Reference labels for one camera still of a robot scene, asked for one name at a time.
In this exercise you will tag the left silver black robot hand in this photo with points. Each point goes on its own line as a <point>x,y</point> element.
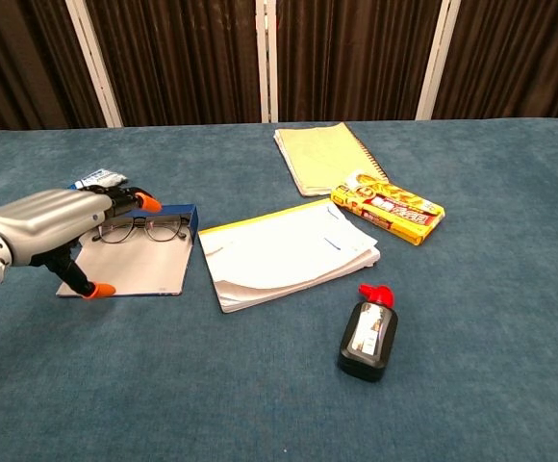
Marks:
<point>43,216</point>

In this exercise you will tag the black eyeglasses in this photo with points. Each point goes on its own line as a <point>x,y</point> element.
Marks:
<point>161,230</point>

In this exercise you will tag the blue white toothpaste tube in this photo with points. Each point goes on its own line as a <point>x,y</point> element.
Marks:
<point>101,178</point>

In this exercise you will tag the dark brown pleated curtain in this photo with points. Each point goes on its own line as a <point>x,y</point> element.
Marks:
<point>519,58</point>
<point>19,62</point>
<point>183,62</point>
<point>351,62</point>

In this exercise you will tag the white notepad yellow binding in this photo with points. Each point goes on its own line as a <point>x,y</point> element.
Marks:
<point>284,255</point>

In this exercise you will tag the pale green spiral notebook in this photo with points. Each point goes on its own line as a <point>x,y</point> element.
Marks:
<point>327,159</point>

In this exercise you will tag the black ink bottle red cap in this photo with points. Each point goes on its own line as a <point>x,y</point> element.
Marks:
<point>368,337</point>

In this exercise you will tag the yellow printed flat box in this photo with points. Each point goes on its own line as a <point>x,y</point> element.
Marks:
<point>389,212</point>

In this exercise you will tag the blue table cover cloth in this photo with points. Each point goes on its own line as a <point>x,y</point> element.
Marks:
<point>452,337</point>

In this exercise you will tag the white divider frame post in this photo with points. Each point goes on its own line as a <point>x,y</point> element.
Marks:
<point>267,62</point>
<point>438,62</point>
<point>93,62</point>

